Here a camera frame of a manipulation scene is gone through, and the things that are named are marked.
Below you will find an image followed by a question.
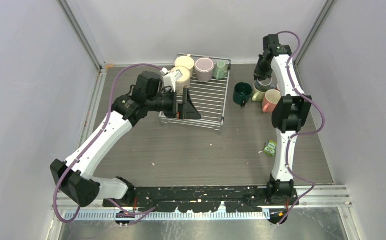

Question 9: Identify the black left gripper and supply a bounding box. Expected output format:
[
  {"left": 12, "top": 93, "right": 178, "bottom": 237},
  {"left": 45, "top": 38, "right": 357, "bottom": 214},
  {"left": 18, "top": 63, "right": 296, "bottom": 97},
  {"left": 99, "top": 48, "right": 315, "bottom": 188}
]
[{"left": 147, "top": 88, "right": 201, "bottom": 120}]

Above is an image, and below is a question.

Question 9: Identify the salmon pink mug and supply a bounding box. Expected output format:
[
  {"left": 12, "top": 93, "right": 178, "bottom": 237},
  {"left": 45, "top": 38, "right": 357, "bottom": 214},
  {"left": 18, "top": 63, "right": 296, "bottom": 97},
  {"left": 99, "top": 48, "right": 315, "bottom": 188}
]
[{"left": 262, "top": 89, "right": 281, "bottom": 113}]

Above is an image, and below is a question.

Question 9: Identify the dark teal mug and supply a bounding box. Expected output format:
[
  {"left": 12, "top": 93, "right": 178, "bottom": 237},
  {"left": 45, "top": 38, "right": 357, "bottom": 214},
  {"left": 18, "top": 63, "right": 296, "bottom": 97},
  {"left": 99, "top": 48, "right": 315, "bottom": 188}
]
[{"left": 232, "top": 82, "right": 252, "bottom": 107}]

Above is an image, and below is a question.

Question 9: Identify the cream mug front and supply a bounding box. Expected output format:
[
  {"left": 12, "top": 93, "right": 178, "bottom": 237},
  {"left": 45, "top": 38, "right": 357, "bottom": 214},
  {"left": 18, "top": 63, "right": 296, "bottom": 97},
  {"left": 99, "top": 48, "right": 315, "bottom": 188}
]
[{"left": 170, "top": 66, "right": 192, "bottom": 96}]

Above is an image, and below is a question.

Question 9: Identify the cream mug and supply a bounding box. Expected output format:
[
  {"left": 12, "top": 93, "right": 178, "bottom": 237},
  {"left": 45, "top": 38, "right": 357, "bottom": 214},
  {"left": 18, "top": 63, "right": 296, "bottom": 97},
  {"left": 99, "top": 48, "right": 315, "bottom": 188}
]
[
  {"left": 174, "top": 54, "right": 195, "bottom": 74},
  {"left": 170, "top": 66, "right": 192, "bottom": 96}
]

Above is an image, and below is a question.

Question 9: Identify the small blue grey cup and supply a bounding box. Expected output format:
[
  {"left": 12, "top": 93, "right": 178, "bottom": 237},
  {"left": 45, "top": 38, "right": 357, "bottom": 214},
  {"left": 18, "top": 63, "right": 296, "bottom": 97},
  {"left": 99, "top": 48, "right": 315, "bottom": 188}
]
[{"left": 254, "top": 78, "right": 277, "bottom": 92}]

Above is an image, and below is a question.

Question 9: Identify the light green mug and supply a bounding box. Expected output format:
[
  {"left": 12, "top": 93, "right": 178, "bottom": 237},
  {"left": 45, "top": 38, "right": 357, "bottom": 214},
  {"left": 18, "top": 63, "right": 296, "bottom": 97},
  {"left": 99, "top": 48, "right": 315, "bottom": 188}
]
[{"left": 251, "top": 82, "right": 266, "bottom": 102}]

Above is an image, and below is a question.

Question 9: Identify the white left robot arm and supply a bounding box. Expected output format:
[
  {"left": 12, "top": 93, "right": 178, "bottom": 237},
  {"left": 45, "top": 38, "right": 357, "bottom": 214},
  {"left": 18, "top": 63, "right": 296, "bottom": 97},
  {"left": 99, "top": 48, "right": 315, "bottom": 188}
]
[{"left": 50, "top": 71, "right": 201, "bottom": 208}]

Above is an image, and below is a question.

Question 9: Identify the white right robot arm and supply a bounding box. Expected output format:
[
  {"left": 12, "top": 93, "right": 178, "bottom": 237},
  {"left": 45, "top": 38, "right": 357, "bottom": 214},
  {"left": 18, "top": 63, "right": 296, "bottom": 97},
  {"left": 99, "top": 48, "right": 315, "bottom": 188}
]
[{"left": 254, "top": 34, "right": 311, "bottom": 207}]

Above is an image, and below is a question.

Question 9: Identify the small sage green cup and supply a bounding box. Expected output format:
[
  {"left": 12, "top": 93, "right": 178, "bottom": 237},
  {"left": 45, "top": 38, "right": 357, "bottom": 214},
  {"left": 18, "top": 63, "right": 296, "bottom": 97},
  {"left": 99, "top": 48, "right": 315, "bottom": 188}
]
[{"left": 213, "top": 61, "right": 228, "bottom": 80}]

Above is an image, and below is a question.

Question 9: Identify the mauve pink mug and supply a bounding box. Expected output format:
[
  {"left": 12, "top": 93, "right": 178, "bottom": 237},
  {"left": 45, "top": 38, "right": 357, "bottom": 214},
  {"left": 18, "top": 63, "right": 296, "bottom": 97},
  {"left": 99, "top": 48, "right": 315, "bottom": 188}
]
[{"left": 194, "top": 57, "right": 214, "bottom": 82}]

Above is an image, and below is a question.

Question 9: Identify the cream mug back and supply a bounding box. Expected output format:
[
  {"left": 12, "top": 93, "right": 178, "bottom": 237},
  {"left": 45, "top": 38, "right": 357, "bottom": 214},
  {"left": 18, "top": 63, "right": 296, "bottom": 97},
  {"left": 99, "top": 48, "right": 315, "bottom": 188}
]
[{"left": 174, "top": 54, "right": 195, "bottom": 74}]

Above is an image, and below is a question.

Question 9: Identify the green toy monster block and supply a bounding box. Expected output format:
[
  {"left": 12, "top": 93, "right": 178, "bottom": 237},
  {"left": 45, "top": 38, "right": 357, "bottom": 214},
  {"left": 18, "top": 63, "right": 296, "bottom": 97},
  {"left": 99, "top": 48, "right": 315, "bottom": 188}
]
[{"left": 263, "top": 140, "right": 277, "bottom": 157}]

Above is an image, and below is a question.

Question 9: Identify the metal wire dish rack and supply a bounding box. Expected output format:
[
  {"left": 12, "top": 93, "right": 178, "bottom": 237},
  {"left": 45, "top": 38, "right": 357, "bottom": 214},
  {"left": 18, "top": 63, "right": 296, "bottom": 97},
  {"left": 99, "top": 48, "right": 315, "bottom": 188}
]
[{"left": 158, "top": 56, "right": 232, "bottom": 131}]

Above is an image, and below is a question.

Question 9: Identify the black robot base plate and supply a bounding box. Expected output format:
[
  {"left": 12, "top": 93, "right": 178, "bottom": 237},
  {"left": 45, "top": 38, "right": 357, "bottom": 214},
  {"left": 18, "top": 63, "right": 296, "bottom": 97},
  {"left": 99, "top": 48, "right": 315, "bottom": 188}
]
[{"left": 103, "top": 185, "right": 298, "bottom": 213}]

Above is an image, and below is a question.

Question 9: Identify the aluminium front rail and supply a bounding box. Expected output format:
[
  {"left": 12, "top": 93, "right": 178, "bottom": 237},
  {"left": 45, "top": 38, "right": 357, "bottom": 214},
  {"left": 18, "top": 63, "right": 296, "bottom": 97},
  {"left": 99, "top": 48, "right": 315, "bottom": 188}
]
[{"left": 54, "top": 185, "right": 352, "bottom": 224}]

